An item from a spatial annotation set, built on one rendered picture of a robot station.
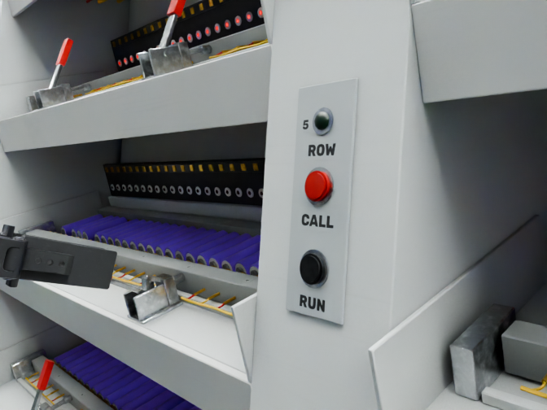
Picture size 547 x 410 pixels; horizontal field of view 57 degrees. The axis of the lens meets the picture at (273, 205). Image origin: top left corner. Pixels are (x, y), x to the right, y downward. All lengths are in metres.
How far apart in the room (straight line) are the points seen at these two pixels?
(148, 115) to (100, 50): 0.50
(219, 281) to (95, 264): 0.10
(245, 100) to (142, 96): 0.13
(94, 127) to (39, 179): 0.34
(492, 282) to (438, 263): 0.06
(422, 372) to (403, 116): 0.12
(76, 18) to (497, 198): 0.75
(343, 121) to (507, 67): 0.08
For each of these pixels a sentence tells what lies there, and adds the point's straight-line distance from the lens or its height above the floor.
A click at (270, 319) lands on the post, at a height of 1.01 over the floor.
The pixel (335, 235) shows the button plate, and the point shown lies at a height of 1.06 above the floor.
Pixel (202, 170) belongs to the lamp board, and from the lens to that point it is 0.63.
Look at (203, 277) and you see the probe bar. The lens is 0.44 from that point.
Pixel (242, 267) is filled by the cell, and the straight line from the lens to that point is 0.46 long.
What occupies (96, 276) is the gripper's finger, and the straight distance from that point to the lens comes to 0.41.
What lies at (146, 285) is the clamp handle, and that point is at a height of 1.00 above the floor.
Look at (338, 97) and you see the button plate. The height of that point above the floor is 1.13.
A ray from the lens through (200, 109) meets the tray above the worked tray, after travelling 0.38.
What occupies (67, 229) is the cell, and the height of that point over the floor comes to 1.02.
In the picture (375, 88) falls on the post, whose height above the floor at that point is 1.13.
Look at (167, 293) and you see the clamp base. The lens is 0.45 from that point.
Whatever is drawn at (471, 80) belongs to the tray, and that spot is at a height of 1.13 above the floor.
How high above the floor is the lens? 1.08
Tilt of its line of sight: level
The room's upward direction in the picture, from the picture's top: 3 degrees clockwise
